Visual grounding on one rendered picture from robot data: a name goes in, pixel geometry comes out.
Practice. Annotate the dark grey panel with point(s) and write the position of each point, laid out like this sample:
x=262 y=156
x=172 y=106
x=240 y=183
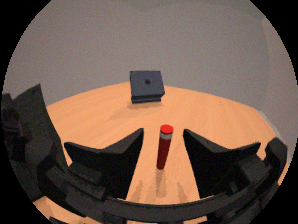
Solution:
x=147 y=87

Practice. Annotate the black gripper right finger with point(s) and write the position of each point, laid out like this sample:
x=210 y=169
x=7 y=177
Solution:
x=211 y=163

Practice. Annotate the red peg with white band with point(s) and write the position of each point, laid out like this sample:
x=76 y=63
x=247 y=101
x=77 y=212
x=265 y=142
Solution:
x=166 y=132

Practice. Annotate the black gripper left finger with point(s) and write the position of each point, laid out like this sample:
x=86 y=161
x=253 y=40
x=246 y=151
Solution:
x=117 y=161

